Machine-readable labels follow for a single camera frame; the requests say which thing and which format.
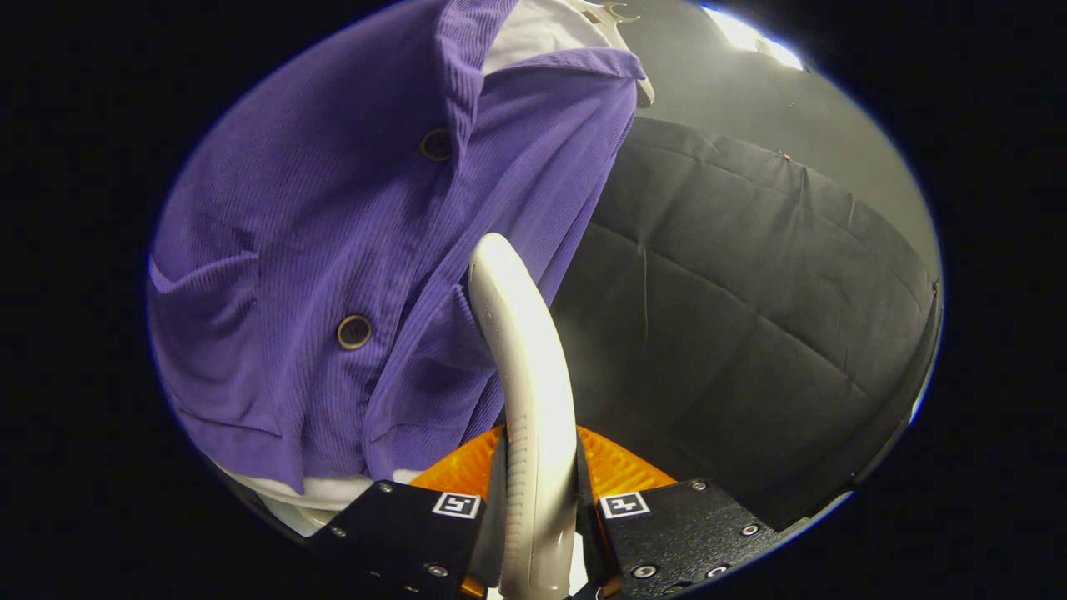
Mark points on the white mannequin torso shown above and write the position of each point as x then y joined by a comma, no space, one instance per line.
325,493

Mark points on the purple jacket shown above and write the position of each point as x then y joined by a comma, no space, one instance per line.
333,217

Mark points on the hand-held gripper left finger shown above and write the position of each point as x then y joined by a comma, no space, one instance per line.
408,533

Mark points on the plain black side cloth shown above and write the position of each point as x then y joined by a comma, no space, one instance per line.
750,317

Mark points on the white clothes hanger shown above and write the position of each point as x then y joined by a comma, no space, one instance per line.
621,33

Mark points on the white garment steamer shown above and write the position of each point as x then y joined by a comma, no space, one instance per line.
525,358

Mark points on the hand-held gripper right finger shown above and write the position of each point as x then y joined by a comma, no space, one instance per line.
675,525

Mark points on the ceiling light panel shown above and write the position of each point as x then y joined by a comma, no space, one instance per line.
750,33

